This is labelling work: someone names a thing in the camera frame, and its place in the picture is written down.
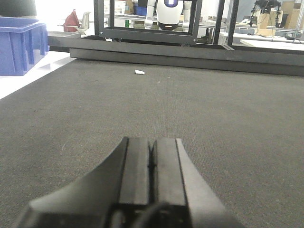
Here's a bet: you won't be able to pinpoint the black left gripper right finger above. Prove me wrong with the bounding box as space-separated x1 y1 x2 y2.
152 138 244 228

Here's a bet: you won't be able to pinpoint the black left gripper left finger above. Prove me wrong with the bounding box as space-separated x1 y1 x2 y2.
14 137 150 228

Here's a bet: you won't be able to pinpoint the small white paper scrap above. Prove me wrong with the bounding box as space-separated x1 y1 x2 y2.
134 69 145 75

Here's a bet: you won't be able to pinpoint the white plastic chair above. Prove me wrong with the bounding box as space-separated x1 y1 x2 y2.
76 11 91 35

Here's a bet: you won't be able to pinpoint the red bag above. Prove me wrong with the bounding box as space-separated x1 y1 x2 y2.
64 9 80 32

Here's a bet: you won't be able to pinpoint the white humanoid robot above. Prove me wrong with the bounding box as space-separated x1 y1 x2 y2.
144 0 192 32

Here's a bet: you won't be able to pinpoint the blue plastic crate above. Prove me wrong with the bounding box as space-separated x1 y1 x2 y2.
0 17 49 76

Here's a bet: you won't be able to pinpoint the white work table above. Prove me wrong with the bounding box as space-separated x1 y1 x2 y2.
232 33 304 51

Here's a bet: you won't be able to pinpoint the cardboard boxes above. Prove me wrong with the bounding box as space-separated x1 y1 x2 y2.
256 0 304 31

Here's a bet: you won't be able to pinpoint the black robot arms on stand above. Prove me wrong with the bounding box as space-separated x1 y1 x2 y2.
249 0 286 28

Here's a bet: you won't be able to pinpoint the black metal frame rack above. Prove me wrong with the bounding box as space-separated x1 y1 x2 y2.
48 0 304 76

